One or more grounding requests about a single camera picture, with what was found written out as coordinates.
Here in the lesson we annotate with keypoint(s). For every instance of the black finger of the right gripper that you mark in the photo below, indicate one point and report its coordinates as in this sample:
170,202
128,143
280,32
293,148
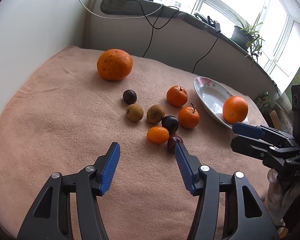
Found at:
248,146

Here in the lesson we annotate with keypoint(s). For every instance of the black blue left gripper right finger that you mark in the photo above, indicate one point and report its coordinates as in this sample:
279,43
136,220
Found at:
245,216

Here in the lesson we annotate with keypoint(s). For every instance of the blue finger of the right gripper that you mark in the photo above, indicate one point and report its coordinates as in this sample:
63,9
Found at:
248,131

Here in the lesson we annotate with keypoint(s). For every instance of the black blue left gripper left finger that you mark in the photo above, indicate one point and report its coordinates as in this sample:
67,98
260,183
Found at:
49,216

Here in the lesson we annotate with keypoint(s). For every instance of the reddish plum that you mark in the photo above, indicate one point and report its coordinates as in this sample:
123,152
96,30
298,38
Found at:
172,141

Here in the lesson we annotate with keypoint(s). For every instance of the dark plum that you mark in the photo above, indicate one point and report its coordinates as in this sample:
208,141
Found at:
129,97
171,123

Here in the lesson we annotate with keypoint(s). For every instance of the small kumquat orange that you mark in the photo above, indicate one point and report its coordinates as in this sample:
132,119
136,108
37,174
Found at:
158,135

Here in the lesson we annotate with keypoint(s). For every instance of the brown kiwi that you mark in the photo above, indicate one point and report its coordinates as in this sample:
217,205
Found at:
134,112
155,114

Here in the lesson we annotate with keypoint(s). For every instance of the large orange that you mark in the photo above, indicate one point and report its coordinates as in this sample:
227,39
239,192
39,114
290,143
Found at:
114,65

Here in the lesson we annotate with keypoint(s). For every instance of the cardboard box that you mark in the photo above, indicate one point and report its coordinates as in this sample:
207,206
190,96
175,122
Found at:
275,120

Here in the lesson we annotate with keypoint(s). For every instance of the green packet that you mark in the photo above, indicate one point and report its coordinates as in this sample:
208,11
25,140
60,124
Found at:
263,101

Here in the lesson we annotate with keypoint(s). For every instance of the white floral bowl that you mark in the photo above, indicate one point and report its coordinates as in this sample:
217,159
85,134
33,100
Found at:
212,96

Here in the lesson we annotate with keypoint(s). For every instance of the tangerine with stem lower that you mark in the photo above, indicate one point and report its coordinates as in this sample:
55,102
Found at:
188,117

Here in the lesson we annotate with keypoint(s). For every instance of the tangerine with stem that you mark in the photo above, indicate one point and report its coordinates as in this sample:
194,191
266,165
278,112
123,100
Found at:
188,117
177,96

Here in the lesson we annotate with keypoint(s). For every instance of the tangerine with stem upper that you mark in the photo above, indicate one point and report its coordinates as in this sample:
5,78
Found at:
177,96

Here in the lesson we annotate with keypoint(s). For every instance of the potted spider plant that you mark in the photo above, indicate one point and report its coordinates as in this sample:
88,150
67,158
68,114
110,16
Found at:
251,37

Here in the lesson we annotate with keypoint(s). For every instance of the black adapter on sill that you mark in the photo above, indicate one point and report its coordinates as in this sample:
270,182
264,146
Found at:
214,24

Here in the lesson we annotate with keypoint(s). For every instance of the dark green sill cover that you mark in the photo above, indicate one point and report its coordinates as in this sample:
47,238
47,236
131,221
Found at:
175,38

